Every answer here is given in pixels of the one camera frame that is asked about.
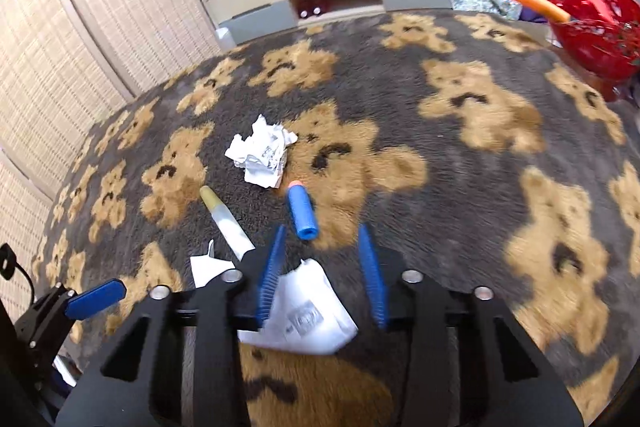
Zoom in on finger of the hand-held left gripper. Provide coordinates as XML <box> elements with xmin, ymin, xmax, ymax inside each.
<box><xmin>62</xmin><ymin>279</ymin><xmax>127</xmax><ymax>322</ymax></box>

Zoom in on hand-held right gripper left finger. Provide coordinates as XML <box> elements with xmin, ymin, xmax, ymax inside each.
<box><xmin>55</xmin><ymin>224</ymin><xmax>288</xmax><ymax>427</ymax></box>

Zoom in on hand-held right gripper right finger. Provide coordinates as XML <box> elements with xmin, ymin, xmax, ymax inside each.
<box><xmin>357</xmin><ymin>224</ymin><xmax>586</xmax><ymax>427</ymax></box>

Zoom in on white paper packet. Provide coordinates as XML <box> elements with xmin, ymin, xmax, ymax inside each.
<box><xmin>236</xmin><ymin>258</ymin><xmax>360</xmax><ymax>355</ymax></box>

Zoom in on white paper scrap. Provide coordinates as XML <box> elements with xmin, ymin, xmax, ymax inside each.
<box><xmin>189</xmin><ymin>239</ymin><xmax>241</xmax><ymax>290</ymax></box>

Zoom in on blue foam dart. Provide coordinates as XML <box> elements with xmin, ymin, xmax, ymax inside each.
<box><xmin>285</xmin><ymin>179</ymin><xmax>319</xmax><ymax>241</ymax></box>

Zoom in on yellow tipped white tube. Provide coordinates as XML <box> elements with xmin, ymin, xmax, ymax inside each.
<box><xmin>199</xmin><ymin>186</ymin><xmax>258</xmax><ymax>264</ymax></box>

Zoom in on grey bear printed blanket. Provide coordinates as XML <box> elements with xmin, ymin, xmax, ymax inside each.
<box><xmin>30</xmin><ymin>9</ymin><xmax>640</xmax><ymax>427</ymax></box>

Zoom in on crumpled white paper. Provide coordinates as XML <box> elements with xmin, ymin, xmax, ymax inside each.
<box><xmin>224</xmin><ymin>114</ymin><xmax>299</xmax><ymax>189</ymax></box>

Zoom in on woven folding screen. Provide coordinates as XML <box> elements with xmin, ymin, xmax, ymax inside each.
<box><xmin>0</xmin><ymin>0</ymin><xmax>223</xmax><ymax>303</ymax></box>

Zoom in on red cutout basket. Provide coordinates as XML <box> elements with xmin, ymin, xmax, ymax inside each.
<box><xmin>542</xmin><ymin>0</ymin><xmax>640</xmax><ymax>102</ymax></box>

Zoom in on black cable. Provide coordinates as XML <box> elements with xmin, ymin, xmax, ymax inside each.
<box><xmin>0</xmin><ymin>243</ymin><xmax>37</xmax><ymax>308</ymax></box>

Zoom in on orange handle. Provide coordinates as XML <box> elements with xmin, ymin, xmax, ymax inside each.
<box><xmin>510</xmin><ymin>0</ymin><xmax>571</xmax><ymax>24</ymax></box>

